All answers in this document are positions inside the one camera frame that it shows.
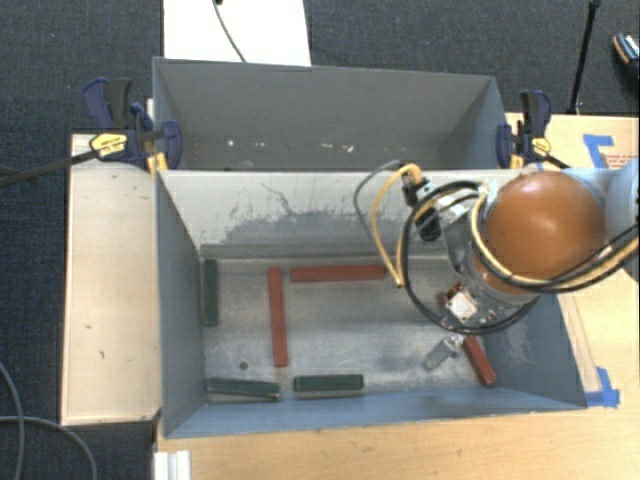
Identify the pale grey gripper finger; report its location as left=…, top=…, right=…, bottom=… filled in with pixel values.
left=423, top=333, right=463, bottom=373

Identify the red-brown flat block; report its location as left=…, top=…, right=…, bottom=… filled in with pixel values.
left=460, top=335, right=499, bottom=389
left=289, top=263, right=388, bottom=285
left=265, top=266, right=291, bottom=369

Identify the dark green flat block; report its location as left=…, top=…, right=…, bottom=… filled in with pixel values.
left=201, top=258, right=221, bottom=329
left=205, top=376, right=282, bottom=403
left=291, top=373, right=366, bottom=399

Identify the grey metal bin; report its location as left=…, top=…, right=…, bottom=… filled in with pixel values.
left=150, top=56, right=589, bottom=440

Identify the pale wood board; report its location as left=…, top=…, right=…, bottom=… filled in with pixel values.
left=59, top=132, right=162, bottom=427

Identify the black cylinder on white bracket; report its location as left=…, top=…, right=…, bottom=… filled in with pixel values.
left=401, top=174, right=482, bottom=243

